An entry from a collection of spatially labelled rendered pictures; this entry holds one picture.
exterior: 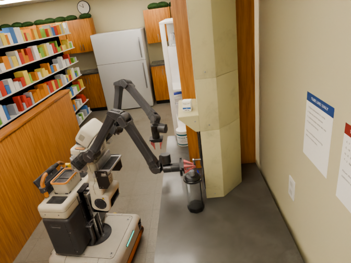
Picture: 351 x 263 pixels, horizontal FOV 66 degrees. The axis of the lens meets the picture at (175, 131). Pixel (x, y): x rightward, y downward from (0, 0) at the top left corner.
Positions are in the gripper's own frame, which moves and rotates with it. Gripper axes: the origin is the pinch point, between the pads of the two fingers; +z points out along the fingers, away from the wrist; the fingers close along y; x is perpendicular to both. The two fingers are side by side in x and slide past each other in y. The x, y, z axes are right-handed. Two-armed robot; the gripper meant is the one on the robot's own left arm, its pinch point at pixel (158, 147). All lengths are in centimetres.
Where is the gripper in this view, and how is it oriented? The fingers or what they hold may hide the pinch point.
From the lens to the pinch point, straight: 212.3
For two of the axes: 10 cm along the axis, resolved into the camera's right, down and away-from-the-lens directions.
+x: 0.1, -4.2, 9.1
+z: 1.1, 9.0, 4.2
